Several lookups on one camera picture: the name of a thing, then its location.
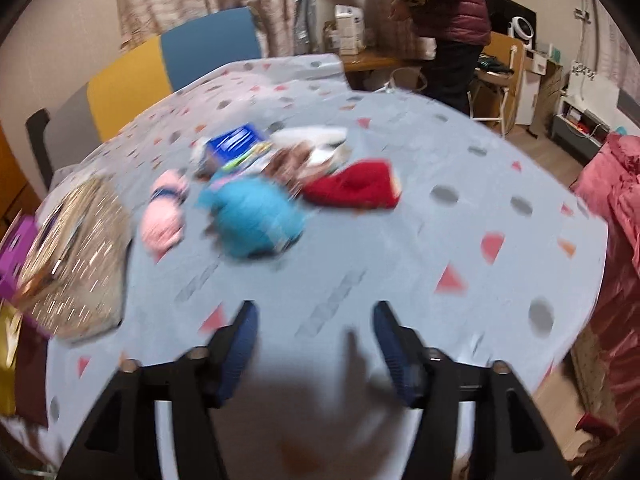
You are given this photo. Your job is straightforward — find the wooden desk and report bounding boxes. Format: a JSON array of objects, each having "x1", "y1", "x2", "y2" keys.
[{"x1": 344, "y1": 52, "x2": 436, "y2": 92}]

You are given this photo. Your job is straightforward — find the white round fan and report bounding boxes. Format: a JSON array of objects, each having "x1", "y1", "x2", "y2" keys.
[{"x1": 510, "y1": 16, "x2": 535, "y2": 43}]

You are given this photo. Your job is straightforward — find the gold glitter bag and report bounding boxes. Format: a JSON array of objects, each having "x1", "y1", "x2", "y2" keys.
[{"x1": 17, "y1": 175, "x2": 133, "y2": 343}]

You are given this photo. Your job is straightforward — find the red knit hat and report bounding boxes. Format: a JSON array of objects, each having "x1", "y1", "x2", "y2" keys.
[{"x1": 302, "y1": 159, "x2": 403, "y2": 209}]

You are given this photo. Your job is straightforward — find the blue tissue pack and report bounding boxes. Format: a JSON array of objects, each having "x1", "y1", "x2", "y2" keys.
[{"x1": 206, "y1": 124, "x2": 275, "y2": 173}]

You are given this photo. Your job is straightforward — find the white snack packet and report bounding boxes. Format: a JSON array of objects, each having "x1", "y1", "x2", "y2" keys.
[{"x1": 267, "y1": 126, "x2": 351, "y2": 186}]

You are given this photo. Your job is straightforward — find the cardboard box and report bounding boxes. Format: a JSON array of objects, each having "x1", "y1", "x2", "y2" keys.
[{"x1": 531, "y1": 50, "x2": 565, "y2": 127}]

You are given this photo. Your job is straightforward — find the black monitor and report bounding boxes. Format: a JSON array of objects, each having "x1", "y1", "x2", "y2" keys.
[{"x1": 482, "y1": 0, "x2": 537, "y2": 48}]

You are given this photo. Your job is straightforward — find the blue patterned bed sheet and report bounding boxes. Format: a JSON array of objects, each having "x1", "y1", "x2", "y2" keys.
[{"x1": 45, "y1": 54, "x2": 608, "y2": 480}]

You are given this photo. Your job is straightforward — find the blue knit hat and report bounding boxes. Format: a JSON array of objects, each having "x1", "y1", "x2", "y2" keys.
[{"x1": 197, "y1": 177, "x2": 306, "y2": 261}]

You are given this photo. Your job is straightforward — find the wooden cabinet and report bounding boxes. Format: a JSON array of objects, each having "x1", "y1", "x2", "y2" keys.
[{"x1": 0, "y1": 125, "x2": 41, "y2": 233}]

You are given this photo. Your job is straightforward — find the pink fluffy sock bundle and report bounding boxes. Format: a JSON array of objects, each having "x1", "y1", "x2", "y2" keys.
[{"x1": 140, "y1": 170, "x2": 190, "y2": 253}]

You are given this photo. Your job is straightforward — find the wooden chair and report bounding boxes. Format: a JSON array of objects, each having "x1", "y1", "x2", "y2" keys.
[{"x1": 470, "y1": 31, "x2": 526, "y2": 136}]

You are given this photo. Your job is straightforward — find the white knit gloves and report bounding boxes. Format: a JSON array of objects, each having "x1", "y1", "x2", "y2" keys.
[{"x1": 191, "y1": 139, "x2": 216, "y2": 177}]

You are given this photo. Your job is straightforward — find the tan box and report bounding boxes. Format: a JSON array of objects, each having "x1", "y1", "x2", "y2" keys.
[{"x1": 322, "y1": 20, "x2": 341, "y2": 53}]

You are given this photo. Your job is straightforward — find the white basket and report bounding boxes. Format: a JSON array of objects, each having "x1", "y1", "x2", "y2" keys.
[{"x1": 387, "y1": 67, "x2": 427, "y2": 94}]

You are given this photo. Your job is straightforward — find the red blanket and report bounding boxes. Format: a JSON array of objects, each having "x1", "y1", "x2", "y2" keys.
[{"x1": 570, "y1": 132, "x2": 640, "y2": 436}]

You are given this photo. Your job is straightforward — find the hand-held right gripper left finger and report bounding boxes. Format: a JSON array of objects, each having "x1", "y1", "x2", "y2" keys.
[{"x1": 59, "y1": 301, "x2": 261, "y2": 480}]

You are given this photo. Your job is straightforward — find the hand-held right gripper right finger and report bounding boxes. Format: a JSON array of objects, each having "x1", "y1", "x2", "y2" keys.
[{"x1": 371, "y1": 300, "x2": 573, "y2": 480}]

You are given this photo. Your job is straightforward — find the yellow bag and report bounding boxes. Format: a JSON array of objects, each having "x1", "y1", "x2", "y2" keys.
[{"x1": 0, "y1": 305, "x2": 22, "y2": 416}]

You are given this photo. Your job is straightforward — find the white carton box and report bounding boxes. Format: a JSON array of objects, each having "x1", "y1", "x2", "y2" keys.
[{"x1": 334, "y1": 4, "x2": 365, "y2": 55}]

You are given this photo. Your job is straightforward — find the purple box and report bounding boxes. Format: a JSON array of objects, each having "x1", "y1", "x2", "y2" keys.
[{"x1": 0, "y1": 215, "x2": 46, "y2": 331}]

